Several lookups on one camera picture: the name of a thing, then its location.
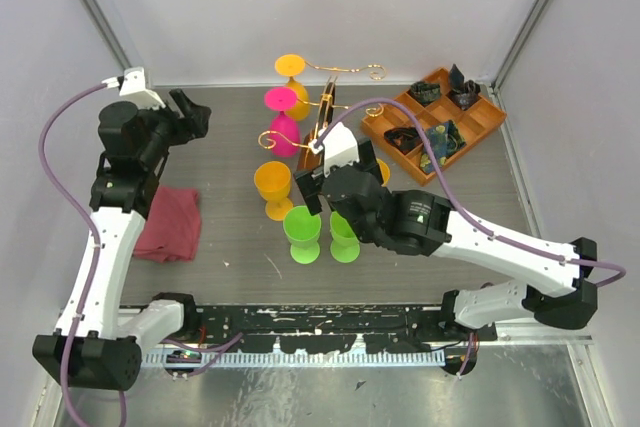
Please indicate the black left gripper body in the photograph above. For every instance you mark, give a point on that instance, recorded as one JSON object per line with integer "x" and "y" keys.
{"x": 179, "y": 117}

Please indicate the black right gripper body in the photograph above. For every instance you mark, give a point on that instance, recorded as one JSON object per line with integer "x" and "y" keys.
{"x": 325, "y": 179}

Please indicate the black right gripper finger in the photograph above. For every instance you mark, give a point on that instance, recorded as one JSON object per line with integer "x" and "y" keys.
{"x": 309, "y": 183}
{"x": 367, "y": 159}

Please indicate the pink plastic wine glass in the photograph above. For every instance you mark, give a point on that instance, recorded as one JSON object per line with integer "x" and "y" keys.
{"x": 283, "y": 136}

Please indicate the orange wine glass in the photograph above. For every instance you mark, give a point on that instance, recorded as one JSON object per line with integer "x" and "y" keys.
{"x": 385, "y": 171}
{"x": 290, "y": 66}
{"x": 273, "y": 183}

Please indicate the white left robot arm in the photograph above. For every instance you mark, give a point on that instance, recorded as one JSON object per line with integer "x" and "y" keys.
{"x": 89, "y": 348}

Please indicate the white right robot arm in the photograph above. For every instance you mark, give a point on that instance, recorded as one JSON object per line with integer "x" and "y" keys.
{"x": 545, "y": 282}

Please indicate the green wine glass right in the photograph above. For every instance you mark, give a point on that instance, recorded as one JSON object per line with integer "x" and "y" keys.
{"x": 345, "y": 246}

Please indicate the green wine glass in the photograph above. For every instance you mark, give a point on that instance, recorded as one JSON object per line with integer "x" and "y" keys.
{"x": 345, "y": 246}
{"x": 302, "y": 230}

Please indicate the green wine glass left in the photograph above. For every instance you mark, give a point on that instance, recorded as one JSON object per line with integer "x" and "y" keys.
{"x": 302, "y": 230}

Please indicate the black rolled belt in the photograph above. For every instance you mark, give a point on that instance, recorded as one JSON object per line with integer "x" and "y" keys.
{"x": 402, "y": 137}

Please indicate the blue yellow patterned cloth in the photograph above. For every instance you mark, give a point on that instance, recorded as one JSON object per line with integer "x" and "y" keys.
{"x": 445, "y": 140}

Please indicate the dark green patterned cloth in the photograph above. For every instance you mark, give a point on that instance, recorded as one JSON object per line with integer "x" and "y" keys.
{"x": 424, "y": 92}

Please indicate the orange wooden divided tray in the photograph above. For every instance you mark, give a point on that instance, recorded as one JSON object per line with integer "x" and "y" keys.
{"x": 474, "y": 124}

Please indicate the red folded cloth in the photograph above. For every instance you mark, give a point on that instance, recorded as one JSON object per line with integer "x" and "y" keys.
{"x": 173, "y": 227}

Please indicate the dark blue folded cloth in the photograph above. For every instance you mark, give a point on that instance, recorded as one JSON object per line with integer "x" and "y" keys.
{"x": 463, "y": 92}

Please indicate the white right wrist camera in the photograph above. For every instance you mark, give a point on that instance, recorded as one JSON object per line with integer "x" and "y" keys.
{"x": 340, "y": 147}

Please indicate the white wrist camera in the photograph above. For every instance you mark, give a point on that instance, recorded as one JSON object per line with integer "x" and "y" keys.
{"x": 134, "y": 86}
{"x": 340, "y": 147}

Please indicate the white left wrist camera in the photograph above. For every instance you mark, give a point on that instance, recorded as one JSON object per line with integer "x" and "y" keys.
{"x": 134, "y": 86}

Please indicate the gold wire wine glass rack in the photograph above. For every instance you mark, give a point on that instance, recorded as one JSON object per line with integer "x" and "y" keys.
{"x": 326, "y": 105}

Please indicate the black mounting rail base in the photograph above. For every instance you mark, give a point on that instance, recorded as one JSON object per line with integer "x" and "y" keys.
{"x": 322, "y": 329}

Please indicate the grey slotted cable duct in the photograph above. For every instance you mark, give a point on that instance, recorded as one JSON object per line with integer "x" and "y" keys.
{"x": 358, "y": 358}

